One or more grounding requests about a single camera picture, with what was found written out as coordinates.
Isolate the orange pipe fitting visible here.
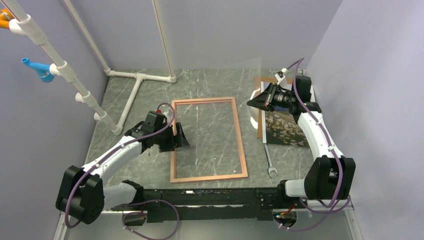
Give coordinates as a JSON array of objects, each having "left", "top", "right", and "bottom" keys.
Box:
[{"left": 0, "top": 8, "right": 15, "bottom": 30}]

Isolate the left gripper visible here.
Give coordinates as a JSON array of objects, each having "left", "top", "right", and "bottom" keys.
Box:
[{"left": 153, "top": 122, "right": 189, "bottom": 153}]

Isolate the white PVC pipe stand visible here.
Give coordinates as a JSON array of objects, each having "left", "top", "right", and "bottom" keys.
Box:
[{"left": 1, "top": 0, "right": 177, "bottom": 135}]

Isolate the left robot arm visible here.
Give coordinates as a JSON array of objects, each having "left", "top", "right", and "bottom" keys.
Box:
[{"left": 55, "top": 110, "right": 190, "bottom": 224}]

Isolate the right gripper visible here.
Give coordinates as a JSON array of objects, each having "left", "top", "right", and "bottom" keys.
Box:
[{"left": 247, "top": 82, "right": 296, "bottom": 112}]

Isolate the silver wrench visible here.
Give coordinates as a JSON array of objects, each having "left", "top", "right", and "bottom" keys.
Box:
[{"left": 263, "top": 143, "right": 278, "bottom": 178}]

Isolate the aluminium rail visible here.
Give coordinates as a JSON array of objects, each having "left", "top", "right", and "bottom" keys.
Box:
[{"left": 52, "top": 188, "right": 364, "bottom": 240}]

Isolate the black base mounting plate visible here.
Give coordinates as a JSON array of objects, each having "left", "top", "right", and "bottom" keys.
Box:
[{"left": 110, "top": 187, "right": 309, "bottom": 228}]

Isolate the landscape photo print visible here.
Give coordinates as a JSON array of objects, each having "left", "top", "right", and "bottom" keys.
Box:
[{"left": 258, "top": 81, "right": 312, "bottom": 148}]

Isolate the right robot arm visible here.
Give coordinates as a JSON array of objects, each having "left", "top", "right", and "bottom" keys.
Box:
[{"left": 247, "top": 76, "right": 356, "bottom": 208}]

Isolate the wooden picture frame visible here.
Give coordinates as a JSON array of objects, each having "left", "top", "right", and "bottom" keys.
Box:
[{"left": 170, "top": 96, "right": 248, "bottom": 184}]

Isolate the blue pipe fitting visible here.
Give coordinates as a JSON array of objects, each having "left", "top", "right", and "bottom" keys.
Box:
[{"left": 21, "top": 57, "right": 55, "bottom": 83}]

